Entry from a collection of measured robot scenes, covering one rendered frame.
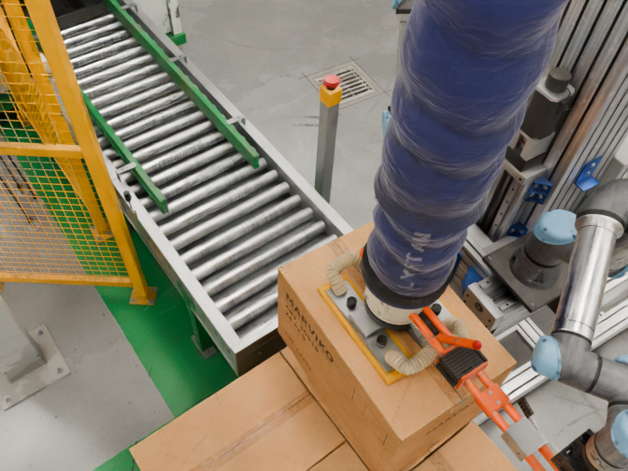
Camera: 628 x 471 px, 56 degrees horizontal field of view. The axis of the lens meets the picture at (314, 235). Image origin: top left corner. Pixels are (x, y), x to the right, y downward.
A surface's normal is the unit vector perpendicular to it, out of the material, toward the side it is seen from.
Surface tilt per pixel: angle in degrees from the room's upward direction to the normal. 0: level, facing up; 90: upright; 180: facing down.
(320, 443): 0
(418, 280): 74
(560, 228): 7
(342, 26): 0
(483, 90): 80
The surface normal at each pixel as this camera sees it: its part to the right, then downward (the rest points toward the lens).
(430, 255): -0.01, 0.54
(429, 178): -0.22, 0.58
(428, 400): 0.05, -0.60
